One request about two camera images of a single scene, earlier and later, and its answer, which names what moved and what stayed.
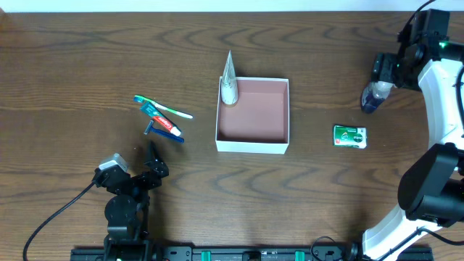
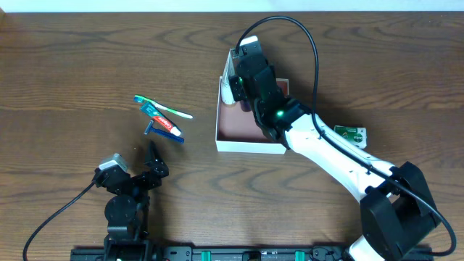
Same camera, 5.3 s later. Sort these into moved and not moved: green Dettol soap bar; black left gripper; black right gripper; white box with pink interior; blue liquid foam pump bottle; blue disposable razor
Moved: black right gripper; blue liquid foam pump bottle
Not moved: green Dettol soap bar; blue disposable razor; black left gripper; white box with pink interior
